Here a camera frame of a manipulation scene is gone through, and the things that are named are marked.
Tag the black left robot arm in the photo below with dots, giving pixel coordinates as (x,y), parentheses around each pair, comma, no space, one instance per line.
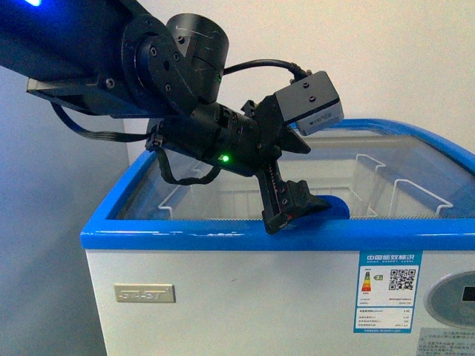
(113,72)

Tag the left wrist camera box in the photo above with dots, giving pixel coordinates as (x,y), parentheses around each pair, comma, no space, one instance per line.
(312,103)

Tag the white blue chest freezer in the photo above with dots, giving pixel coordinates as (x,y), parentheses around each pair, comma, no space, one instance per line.
(327,284)

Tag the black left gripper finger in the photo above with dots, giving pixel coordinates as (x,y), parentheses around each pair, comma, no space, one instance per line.
(297,201)

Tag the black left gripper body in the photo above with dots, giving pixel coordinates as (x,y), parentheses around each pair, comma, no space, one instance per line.
(247,144)

